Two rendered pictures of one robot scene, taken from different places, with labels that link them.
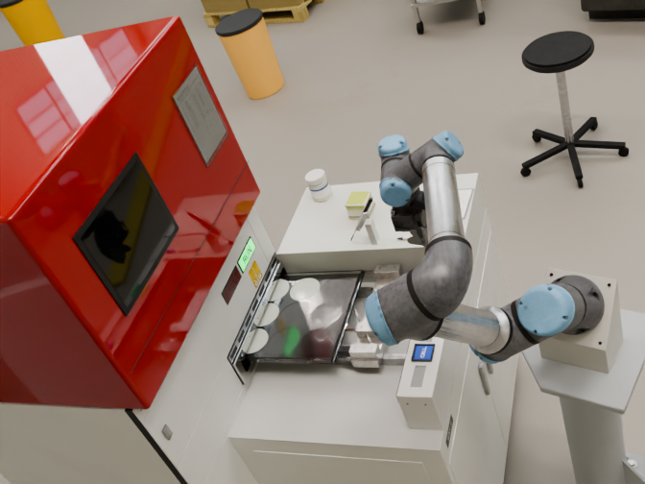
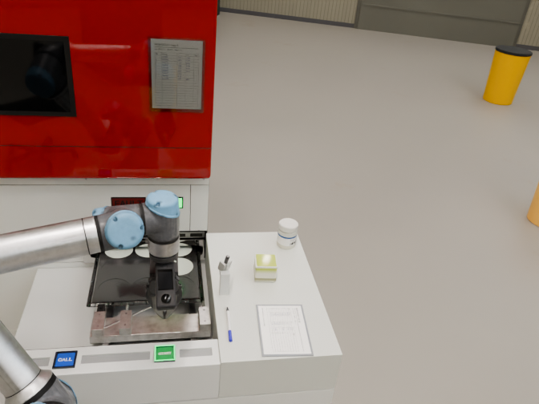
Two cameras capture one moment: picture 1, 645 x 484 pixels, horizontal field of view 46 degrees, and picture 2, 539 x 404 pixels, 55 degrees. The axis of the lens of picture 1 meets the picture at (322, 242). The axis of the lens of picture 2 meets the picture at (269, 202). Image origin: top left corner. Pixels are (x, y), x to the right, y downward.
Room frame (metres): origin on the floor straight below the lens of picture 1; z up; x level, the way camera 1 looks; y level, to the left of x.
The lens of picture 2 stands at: (1.09, -1.15, 2.07)
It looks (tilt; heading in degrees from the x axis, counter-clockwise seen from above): 31 degrees down; 46
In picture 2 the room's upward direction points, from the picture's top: 6 degrees clockwise
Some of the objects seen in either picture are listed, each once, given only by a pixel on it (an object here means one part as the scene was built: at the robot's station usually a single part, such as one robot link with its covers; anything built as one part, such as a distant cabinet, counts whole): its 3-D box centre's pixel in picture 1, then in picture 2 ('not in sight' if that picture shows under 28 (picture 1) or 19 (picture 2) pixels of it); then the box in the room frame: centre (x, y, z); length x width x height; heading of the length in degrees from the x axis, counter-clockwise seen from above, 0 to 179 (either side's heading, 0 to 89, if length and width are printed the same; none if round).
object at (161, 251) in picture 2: not in sight; (162, 243); (1.60, -0.25, 1.33); 0.08 x 0.08 x 0.05
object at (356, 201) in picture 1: (360, 205); (265, 268); (2.04, -0.16, 1.00); 0.07 x 0.07 x 0.07; 54
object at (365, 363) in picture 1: (379, 316); (151, 327); (1.66, -0.07, 0.87); 0.36 x 0.08 x 0.03; 149
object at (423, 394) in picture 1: (438, 332); (119, 374); (1.49, -0.20, 0.89); 0.55 x 0.09 x 0.14; 149
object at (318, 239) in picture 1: (382, 229); (263, 301); (2.01, -0.20, 0.89); 0.62 x 0.35 x 0.14; 59
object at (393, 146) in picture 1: (395, 159); (161, 216); (1.60, -0.25, 1.40); 0.09 x 0.08 x 0.11; 160
